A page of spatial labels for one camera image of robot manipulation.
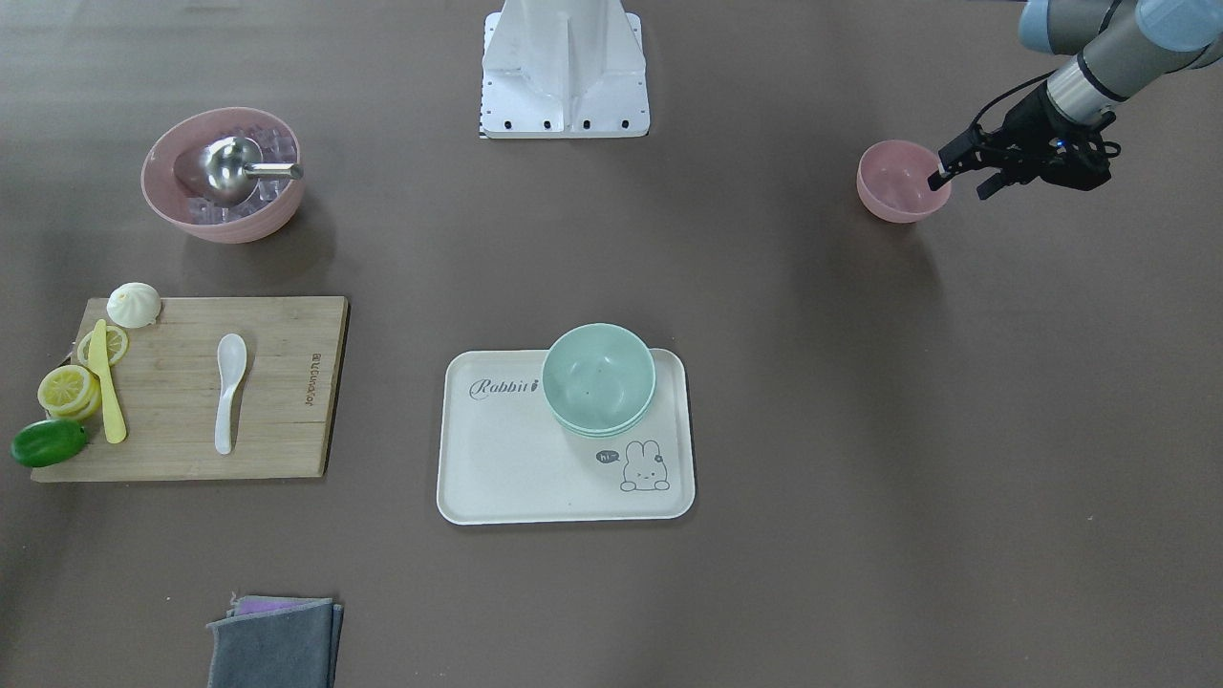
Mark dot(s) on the small pink bowl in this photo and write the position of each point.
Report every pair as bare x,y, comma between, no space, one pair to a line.
892,180

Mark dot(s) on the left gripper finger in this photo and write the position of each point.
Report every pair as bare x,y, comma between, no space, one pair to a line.
955,159
998,181

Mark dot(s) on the yellow plastic knife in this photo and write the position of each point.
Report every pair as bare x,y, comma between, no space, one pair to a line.
114,425

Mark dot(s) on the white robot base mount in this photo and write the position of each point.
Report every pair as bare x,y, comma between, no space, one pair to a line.
556,70

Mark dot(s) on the white ceramic spoon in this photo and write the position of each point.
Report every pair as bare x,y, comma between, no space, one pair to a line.
232,365

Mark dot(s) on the steel ice scoop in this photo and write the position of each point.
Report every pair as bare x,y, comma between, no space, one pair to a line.
227,171

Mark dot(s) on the green stacked bowls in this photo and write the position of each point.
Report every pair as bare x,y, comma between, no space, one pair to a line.
599,380

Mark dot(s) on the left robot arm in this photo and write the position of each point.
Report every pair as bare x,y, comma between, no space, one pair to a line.
1113,50

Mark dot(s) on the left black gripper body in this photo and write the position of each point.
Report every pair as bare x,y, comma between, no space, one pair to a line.
1028,118

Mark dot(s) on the grey folded cloth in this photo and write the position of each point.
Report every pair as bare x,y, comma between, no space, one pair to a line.
276,641

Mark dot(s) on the large pink bowl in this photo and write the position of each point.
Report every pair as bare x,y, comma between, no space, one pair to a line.
269,208

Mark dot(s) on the cream rabbit tray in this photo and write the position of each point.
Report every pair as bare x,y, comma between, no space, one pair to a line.
505,460

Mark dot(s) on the bamboo cutting board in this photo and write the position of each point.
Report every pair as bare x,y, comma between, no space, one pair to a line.
168,387

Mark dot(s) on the green lime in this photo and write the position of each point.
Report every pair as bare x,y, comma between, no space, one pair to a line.
48,442

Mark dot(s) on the lemon slice upper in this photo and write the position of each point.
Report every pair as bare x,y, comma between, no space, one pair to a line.
116,345

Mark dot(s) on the lemon slice stack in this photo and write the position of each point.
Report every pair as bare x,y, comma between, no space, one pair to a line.
69,392

